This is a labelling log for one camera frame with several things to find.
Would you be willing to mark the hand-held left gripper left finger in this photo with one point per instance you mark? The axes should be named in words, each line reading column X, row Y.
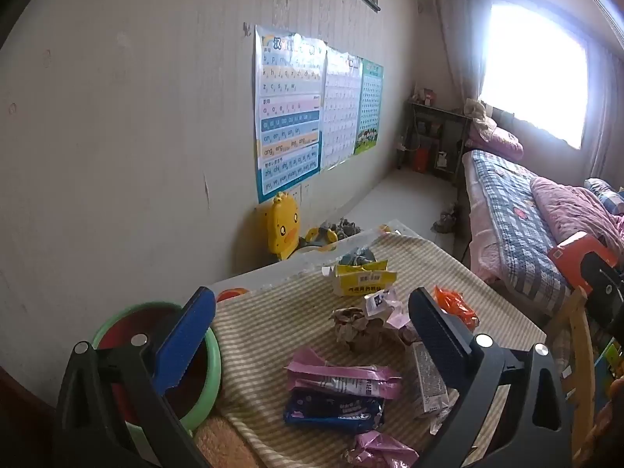
column 187, row 341

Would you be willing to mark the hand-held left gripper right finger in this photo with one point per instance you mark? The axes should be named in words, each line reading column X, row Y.
column 434, row 331

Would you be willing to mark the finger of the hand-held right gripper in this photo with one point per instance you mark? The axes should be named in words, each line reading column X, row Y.
column 607, row 302

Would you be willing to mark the orange snack wrapper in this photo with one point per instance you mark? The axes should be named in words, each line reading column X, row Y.
column 456, row 307

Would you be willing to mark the green plastic basin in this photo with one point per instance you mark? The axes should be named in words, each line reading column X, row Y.
column 213, row 375

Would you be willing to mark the small white carton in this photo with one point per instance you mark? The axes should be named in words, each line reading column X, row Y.
column 429, row 380

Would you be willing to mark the white and pink wrapper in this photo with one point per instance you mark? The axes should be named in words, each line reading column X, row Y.
column 385, row 307

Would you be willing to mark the brown paper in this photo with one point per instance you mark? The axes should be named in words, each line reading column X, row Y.
column 353, row 329

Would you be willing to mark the yellow torn carton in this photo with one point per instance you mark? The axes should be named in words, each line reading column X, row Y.
column 363, row 280

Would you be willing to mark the long pink wrapper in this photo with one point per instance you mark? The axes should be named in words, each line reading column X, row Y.
column 341, row 380

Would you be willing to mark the grey-blue wrapper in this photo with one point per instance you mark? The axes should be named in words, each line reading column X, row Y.
column 358, row 256

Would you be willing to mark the dark blue wrapper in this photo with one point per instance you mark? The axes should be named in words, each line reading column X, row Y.
column 331, row 412

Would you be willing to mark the orange cardboard box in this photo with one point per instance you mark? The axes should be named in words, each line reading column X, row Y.
column 573, row 258

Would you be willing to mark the colourful box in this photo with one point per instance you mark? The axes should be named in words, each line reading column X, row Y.
column 609, row 360

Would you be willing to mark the orange round object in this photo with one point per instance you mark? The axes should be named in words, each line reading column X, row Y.
column 233, row 295

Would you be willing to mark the wooden chair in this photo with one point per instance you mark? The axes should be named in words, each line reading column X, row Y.
column 582, row 390

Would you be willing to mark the pink quilt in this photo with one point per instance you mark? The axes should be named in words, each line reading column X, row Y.
column 575, row 209

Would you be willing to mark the blue plaid pillow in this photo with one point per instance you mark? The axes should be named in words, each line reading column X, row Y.
column 607, row 195

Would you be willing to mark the tan fuzzy blanket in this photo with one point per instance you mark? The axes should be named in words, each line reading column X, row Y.
column 224, row 443

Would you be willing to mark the beige striped tablecloth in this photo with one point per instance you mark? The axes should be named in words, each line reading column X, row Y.
column 292, row 312

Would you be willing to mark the pair of shoes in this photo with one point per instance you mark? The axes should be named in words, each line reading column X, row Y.
column 446, row 219

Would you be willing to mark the bed with plaid sheet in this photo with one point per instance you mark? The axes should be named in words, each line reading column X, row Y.
column 516, row 224

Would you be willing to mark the grey plush toy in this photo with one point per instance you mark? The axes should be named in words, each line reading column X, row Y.
column 347, row 228

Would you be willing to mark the yellow duck toy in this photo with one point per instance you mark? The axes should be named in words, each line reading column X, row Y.
column 280, row 226

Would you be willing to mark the grey and yellow toy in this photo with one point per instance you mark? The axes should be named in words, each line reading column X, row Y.
column 317, row 241

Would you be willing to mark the red box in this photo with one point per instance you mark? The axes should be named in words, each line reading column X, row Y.
column 422, row 161

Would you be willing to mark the pink curtain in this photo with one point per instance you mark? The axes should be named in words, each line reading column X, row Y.
column 460, row 34
column 607, row 117

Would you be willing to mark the pink pillow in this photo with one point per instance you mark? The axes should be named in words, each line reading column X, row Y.
column 499, row 141

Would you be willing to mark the dark shelf table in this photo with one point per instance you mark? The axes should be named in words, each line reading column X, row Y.
column 438, row 122

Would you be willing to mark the beige cloth bundle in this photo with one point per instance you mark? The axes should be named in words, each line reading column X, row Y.
column 477, row 112

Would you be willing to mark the bright window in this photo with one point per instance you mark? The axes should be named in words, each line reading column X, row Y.
column 536, row 68

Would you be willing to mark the white wall socket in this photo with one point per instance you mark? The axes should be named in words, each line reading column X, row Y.
column 302, row 194

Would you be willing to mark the green chart wall poster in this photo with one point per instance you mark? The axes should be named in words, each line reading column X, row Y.
column 370, row 107

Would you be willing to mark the white chart wall poster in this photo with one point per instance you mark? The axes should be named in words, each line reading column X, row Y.
column 341, row 112

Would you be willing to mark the blue letter wall poster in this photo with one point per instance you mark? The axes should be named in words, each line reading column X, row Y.
column 287, row 122

